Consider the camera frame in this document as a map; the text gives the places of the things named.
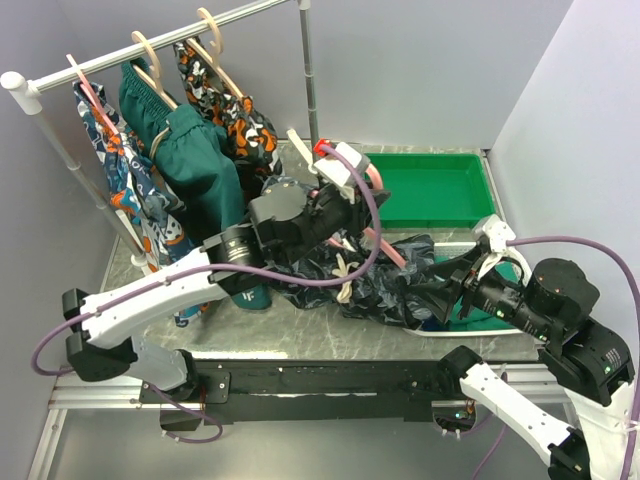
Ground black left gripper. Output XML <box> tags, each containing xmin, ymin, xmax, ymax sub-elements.
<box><xmin>281</xmin><ymin>178</ymin><xmax>391</xmax><ymax>266</ymax></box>

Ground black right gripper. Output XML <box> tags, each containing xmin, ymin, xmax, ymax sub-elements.
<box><xmin>405</xmin><ymin>240</ymin><xmax>553</xmax><ymax>336</ymax></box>

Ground dark grey patterned shorts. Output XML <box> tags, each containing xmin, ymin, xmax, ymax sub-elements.
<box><xmin>269</xmin><ymin>232</ymin><xmax>435</xmax><ymax>328</ymax></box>

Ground pink plastic hanger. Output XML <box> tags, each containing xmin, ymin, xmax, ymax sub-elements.
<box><xmin>309</xmin><ymin>164</ymin><xmax>409</xmax><ymax>269</ymax></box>

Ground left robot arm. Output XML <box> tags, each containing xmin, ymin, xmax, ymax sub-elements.
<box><xmin>63</xmin><ymin>183</ymin><xmax>371</xmax><ymax>402</ymax></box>

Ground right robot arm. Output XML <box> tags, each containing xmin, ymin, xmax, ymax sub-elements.
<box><xmin>410</xmin><ymin>244</ymin><xmax>639</xmax><ymax>479</ymax></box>

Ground orange camouflage shorts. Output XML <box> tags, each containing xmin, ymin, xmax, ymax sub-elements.
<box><xmin>172</xmin><ymin>37</ymin><xmax>283</xmax><ymax>200</ymax></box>

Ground dark teal shorts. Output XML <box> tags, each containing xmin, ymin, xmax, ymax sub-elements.
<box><xmin>117</xmin><ymin>58</ymin><xmax>274</xmax><ymax>311</ymax></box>

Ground blue orange patterned shorts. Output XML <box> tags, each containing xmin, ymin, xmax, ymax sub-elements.
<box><xmin>72</xmin><ymin>80</ymin><xmax>211</xmax><ymax>326</ymax></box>

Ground beige wooden hanger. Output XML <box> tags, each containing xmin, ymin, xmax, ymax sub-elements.
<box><xmin>187</xmin><ymin>6</ymin><xmax>247</xmax><ymax>101</ymax></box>
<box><xmin>128</xmin><ymin>31</ymin><xmax>178</xmax><ymax>161</ymax></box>

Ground pink hanger on rack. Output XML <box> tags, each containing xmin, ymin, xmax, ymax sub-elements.
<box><xmin>66</xmin><ymin>54</ymin><xmax>119</xmax><ymax>135</ymax></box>

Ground white perforated laundry basket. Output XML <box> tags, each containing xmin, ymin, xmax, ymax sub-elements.
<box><xmin>392</xmin><ymin>245</ymin><xmax>519</xmax><ymax>337</ymax></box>

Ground green jersey garment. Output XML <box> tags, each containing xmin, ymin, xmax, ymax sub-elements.
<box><xmin>421</xmin><ymin>255</ymin><xmax>519</xmax><ymax>335</ymax></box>

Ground green plastic tray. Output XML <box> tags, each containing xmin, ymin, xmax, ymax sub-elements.
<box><xmin>368</xmin><ymin>153</ymin><xmax>497</xmax><ymax>229</ymax></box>

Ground white clothes rack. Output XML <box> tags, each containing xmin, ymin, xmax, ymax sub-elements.
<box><xmin>0</xmin><ymin>0</ymin><xmax>354</xmax><ymax>279</ymax></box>

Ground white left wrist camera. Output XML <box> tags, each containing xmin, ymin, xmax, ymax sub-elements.
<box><xmin>312</xmin><ymin>139</ymin><xmax>370</xmax><ymax>204</ymax></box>

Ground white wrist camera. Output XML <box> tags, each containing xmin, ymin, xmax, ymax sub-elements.
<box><xmin>473</xmin><ymin>214</ymin><xmax>516</xmax><ymax>278</ymax></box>
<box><xmin>312</xmin><ymin>139</ymin><xmax>370</xmax><ymax>204</ymax></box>

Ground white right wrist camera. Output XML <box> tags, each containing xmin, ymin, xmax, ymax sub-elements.
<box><xmin>473</xmin><ymin>214</ymin><xmax>516</xmax><ymax>278</ymax></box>

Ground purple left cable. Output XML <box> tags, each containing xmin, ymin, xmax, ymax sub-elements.
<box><xmin>30</xmin><ymin>144</ymin><xmax>384</xmax><ymax>375</ymax></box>

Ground purple cable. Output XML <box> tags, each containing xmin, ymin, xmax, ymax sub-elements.
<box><xmin>30</xmin><ymin>144</ymin><xmax>384</xmax><ymax>375</ymax></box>
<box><xmin>472</xmin><ymin>237</ymin><xmax>640</xmax><ymax>480</ymax></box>

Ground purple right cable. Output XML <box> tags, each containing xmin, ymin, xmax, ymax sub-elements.
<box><xmin>472</xmin><ymin>237</ymin><xmax>640</xmax><ymax>480</ymax></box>

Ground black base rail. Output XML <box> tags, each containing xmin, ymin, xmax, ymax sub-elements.
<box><xmin>165</xmin><ymin>359</ymin><xmax>484</xmax><ymax>434</ymax></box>

